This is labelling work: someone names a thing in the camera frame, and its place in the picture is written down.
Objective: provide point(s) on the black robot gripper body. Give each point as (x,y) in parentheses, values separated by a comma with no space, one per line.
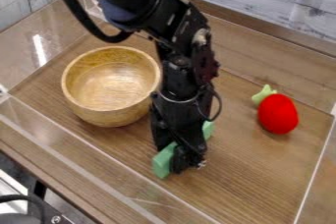
(183,116)

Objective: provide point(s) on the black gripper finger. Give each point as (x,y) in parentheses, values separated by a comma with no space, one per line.
(161,136)
(187,158)

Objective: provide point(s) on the green rectangular block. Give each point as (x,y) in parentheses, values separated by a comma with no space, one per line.
(163,158)

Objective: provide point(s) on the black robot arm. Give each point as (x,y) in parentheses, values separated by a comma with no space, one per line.
(181,33)

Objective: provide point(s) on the brown wooden bowl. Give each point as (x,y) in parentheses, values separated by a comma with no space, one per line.
(107,83)

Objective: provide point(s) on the red plush strawberry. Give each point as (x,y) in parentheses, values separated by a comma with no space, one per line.
(276,111)

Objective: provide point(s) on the clear acrylic tray wall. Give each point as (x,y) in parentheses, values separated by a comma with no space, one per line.
(112,193)

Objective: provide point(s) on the black table frame leg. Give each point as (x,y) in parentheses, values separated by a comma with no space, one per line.
(41,210)

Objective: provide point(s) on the clear acrylic corner bracket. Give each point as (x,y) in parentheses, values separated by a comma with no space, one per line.
(93,9)

